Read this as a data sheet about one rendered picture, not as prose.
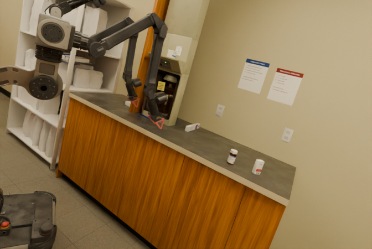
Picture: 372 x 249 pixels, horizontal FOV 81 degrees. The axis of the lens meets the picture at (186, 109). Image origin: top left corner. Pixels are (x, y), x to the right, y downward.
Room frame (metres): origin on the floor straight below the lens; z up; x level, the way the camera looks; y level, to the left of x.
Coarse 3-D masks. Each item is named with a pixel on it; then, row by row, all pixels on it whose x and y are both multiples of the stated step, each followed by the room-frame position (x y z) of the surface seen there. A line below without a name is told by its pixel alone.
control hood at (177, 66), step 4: (148, 52) 1.90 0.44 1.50; (164, 56) 1.82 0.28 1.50; (168, 60) 1.82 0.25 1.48; (172, 60) 1.79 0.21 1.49; (176, 60) 1.76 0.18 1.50; (180, 60) 1.79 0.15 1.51; (172, 64) 1.82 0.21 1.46; (176, 64) 1.79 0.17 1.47; (180, 64) 1.80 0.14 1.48; (184, 64) 1.85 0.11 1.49; (164, 68) 1.92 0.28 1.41; (172, 68) 1.85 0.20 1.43; (176, 68) 1.82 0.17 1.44; (180, 68) 1.81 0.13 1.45; (180, 72) 1.83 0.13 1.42
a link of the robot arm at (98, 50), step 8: (152, 16) 1.27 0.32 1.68; (136, 24) 1.24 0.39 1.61; (144, 24) 1.26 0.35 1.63; (152, 24) 1.28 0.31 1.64; (160, 24) 1.30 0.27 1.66; (120, 32) 1.20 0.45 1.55; (128, 32) 1.22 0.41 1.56; (136, 32) 1.24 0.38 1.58; (104, 40) 1.15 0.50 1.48; (112, 40) 1.18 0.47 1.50; (120, 40) 1.20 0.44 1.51; (96, 48) 1.12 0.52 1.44; (104, 48) 1.14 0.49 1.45; (96, 56) 1.12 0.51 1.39
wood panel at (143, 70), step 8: (160, 0) 1.97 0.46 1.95; (168, 0) 2.07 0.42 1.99; (160, 8) 2.00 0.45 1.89; (160, 16) 2.02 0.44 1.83; (152, 32) 1.97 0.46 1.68; (152, 40) 2.00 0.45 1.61; (144, 48) 1.96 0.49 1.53; (144, 56) 1.95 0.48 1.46; (144, 64) 1.97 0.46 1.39; (144, 72) 2.00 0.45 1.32; (144, 80) 2.02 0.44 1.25; (136, 88) 1.95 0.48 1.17; (144, 96) 2.07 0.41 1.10; (136, 104) 1.99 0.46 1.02
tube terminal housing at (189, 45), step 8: (168, 40) 1.96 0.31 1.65; (176, 40) 1.92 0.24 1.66; (184, 40) 1.89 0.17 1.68; (192, 40) 1.86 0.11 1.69; (168, 48) 1.95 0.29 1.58; (184, 48) 1.88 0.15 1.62; (192, 48) 1.89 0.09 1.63; (176, 56) 1.90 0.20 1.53; (184, 56) 1.87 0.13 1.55; (192, 56) 1.93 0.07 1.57; (176, 72) 1.88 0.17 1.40; (184, 72) 1.88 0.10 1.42; (184, 80) 1.91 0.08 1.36; (184, 88) 1.94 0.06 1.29; (176, 96) 1.86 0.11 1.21; (176, 104) 1.88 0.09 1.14; (144, 112) 1.99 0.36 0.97; (176, 112) 1.92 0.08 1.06; (168, 120) 1.86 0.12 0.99
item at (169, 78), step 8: (160, 72) 1.95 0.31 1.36; (168, 72) 1.91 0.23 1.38; (160, 80) 1.94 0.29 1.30; (168, 80) 1.90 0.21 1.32; (176, 80) 1.86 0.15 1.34; (168, 88) 1.89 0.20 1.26; (176, 88) 1.85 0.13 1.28; (160, 104) 1.91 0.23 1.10; (168, 104) 1.87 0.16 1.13; (168, 112) 1.86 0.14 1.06
